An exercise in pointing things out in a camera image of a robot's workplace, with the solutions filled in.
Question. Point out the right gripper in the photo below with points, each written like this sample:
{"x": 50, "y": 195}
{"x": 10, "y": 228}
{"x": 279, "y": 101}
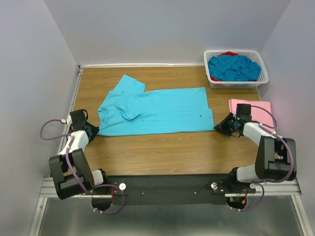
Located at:
{"x": 221, "y": 127}

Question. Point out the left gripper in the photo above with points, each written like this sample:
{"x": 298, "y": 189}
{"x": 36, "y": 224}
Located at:
{"x": 95, "y": 130}

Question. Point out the light blue t shirt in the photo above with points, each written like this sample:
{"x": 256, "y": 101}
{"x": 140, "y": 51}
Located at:
{"x": 130, "y": 110}

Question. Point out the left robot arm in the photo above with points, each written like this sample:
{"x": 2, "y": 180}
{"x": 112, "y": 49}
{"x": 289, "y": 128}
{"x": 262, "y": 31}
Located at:
{"x": 70, "y": 169}

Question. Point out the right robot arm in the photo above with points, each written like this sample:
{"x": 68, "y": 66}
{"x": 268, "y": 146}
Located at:
{"x": 276, "y": 156}

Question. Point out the folded pink t shirt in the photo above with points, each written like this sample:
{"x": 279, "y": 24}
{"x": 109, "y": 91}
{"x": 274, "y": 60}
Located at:
{"x": 261, "y": 112}

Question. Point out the white plastic laundry basket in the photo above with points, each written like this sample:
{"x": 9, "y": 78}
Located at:
{"x": 253, "y": 55}

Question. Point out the dark blue t shirt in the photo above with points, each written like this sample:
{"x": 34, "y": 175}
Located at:
{"x": 233, "y": 68}

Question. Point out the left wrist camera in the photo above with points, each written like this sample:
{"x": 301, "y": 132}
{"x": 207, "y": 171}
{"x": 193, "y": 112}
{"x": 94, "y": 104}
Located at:
{"x": 76, "y": 120}

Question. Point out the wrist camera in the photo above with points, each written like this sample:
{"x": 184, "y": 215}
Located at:
{"x": 243, "y": 112}
{"x": 76, "y": 120}

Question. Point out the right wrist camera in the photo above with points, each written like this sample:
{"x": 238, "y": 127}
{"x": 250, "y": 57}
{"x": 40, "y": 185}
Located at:
{"x": 243, "y": 112}

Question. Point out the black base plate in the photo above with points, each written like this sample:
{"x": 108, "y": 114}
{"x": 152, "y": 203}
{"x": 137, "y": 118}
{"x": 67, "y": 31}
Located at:
{"x": 178, "y": 189}

